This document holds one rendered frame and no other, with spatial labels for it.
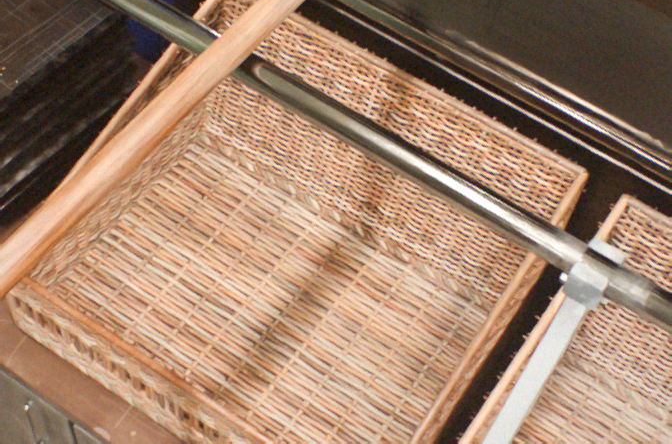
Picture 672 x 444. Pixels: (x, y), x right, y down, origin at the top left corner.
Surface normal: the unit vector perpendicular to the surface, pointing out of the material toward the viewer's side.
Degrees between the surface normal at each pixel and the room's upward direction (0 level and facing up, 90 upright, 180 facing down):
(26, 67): 0
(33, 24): 0
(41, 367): 0
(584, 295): 90
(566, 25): 70
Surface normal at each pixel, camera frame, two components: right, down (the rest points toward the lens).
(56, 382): 0.07, -0.58
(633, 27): -0.51, 0.41
